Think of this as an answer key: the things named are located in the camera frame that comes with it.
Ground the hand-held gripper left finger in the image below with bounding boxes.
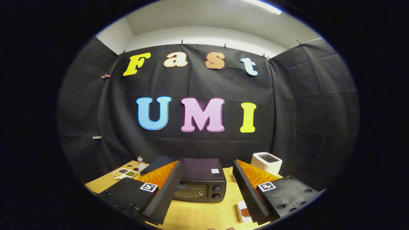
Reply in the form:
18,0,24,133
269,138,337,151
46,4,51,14
96,161,183,226

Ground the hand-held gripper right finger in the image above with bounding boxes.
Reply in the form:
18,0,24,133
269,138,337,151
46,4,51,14
232,159,321,226

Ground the black toaster oven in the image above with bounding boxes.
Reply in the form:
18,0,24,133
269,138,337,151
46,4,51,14
140,156,227,203

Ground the white toaster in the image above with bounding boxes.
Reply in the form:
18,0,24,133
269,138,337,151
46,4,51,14
251,152,283,177

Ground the white slotted dish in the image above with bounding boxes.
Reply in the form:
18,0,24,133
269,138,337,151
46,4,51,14
236,201,253,223

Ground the white divided dish with grains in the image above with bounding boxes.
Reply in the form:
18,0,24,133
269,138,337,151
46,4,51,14
112,168,137,180

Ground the black backdrop cloth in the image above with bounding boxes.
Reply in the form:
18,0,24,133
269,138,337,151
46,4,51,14
58,37,360,192

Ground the ceiling light strip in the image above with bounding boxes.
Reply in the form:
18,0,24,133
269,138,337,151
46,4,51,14
246,0,283,15

